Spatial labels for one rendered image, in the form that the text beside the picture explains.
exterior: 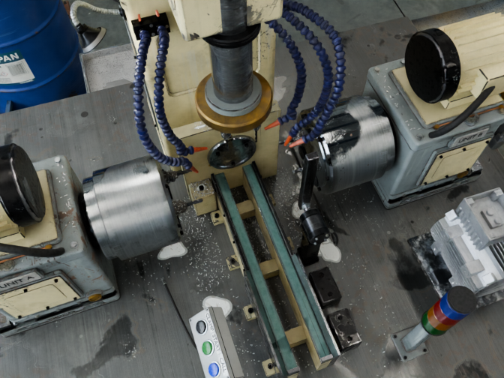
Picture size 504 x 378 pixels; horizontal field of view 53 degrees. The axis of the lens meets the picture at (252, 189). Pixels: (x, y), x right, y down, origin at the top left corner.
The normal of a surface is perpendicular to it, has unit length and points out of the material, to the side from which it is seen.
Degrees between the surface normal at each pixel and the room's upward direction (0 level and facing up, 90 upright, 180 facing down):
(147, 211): 39
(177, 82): 90
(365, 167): 69
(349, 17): 0
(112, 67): 0
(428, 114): 0
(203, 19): 90
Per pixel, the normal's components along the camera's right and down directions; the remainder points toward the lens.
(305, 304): -0.01, -0.49
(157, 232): 0.31, 0.59
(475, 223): -0.95, 0.27
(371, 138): 0.18, 0.07
